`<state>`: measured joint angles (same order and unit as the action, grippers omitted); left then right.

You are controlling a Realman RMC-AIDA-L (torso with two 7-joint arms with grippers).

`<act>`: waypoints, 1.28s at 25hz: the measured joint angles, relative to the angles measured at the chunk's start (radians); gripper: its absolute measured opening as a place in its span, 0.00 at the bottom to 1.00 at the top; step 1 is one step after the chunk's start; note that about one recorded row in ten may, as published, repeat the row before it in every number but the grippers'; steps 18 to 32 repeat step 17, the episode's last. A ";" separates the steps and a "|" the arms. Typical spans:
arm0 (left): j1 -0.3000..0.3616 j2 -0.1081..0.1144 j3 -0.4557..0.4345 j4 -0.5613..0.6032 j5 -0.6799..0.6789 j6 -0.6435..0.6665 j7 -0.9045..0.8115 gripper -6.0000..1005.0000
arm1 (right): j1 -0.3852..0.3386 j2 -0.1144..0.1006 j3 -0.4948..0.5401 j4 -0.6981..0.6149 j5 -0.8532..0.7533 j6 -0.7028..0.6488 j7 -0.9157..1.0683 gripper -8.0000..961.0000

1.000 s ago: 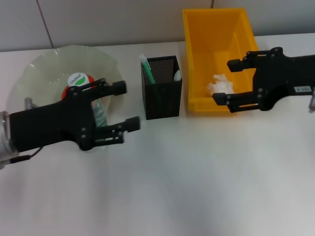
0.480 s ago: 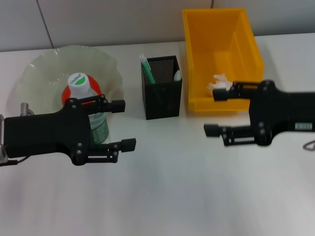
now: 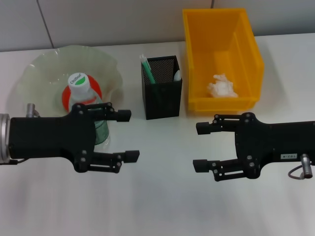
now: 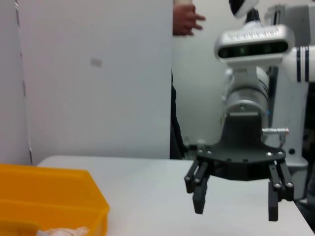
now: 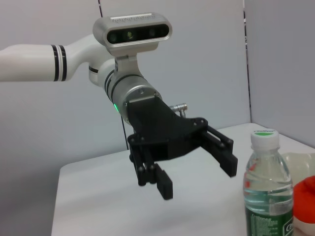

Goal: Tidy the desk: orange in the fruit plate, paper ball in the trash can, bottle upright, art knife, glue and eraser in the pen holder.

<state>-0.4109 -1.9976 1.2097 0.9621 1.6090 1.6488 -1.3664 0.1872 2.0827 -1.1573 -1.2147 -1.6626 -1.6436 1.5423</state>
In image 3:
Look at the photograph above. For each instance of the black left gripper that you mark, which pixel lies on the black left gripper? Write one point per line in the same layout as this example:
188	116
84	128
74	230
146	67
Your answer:
49	137

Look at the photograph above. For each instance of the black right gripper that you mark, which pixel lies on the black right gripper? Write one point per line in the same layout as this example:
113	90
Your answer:
275	140

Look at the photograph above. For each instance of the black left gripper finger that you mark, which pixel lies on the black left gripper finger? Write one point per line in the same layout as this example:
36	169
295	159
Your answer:
131	156

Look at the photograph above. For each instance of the red-orange toy orange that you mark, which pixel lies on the red-orange toy orange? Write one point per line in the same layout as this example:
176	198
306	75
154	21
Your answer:
96	86

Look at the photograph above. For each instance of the mint green utility knife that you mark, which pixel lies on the mint green utility knife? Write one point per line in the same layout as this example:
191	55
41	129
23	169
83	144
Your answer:
148	70

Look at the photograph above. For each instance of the clear water bottle green label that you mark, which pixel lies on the clear water bottle green label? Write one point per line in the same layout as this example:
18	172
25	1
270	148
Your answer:
78	83

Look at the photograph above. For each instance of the white paper ball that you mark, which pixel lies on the white paper ball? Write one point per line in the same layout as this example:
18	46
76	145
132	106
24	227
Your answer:
221	87

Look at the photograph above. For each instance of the silver clear pen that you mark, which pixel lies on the silver clear pen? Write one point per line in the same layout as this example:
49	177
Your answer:
177	75

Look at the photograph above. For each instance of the black mesh pen holder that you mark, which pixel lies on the black mesh pen holder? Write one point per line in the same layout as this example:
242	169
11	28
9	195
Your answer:
162	103

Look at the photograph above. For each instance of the pale green glass fruit plate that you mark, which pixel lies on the pale green glass fruit plate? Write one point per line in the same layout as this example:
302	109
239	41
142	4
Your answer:
44	71

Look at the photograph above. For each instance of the yellow plastic bin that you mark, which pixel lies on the yellow plastic bin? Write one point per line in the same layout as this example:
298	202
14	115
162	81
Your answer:
221	49

